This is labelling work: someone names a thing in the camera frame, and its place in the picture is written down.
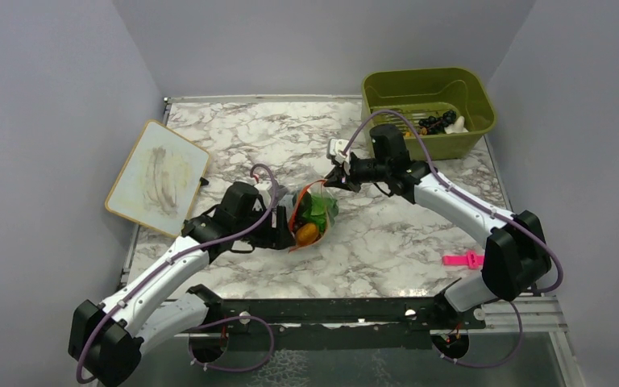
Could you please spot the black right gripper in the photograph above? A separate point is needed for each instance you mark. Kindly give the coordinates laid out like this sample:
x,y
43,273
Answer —
x,y
338,177

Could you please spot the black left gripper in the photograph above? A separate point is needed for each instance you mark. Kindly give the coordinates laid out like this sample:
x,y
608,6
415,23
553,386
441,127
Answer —
x,y
275,237

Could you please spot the green toy lettuce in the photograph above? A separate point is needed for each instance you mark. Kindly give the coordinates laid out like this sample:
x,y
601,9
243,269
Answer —
x,y
318,209

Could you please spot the clear zip bag orange zipper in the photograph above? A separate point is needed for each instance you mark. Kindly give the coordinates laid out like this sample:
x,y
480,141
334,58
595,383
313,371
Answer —
x,y
292,201

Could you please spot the orange toy fruit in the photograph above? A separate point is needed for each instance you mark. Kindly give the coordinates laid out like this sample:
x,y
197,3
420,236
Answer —
x,y
307,234

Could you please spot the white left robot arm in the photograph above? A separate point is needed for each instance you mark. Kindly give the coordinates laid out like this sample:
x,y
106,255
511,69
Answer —
x,y
108,339

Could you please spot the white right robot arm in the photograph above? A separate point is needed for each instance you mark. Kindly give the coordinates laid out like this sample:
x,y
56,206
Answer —
x,y
514,253

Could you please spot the dark blue toy grapes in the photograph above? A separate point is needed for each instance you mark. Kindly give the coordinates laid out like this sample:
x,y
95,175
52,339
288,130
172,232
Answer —
x,y
434,125

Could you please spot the green plastic bin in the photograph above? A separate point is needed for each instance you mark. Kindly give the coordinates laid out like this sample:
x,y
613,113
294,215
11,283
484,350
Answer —
x,y
448,107

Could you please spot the white toy garlic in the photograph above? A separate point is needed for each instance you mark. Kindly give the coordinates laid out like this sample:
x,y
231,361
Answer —
x,y
457,127

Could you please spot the pink plastic clip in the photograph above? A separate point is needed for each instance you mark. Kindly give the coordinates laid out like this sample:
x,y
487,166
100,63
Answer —
x,y
470,259

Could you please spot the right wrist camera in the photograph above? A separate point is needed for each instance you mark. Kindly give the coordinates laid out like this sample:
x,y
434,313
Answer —
x,y
338,151

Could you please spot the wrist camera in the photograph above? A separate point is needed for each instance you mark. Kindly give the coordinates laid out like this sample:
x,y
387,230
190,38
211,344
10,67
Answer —
x,y
338,151
270,196

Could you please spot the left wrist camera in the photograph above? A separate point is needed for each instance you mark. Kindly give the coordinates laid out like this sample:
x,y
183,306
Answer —
x,y
270,196

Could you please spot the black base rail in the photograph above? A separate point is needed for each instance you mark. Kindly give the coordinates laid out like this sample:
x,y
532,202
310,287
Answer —
x,y
316,324

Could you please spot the small whiteboard wooden frame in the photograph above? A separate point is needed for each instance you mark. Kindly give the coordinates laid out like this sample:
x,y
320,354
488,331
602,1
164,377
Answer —
x,y
159,181

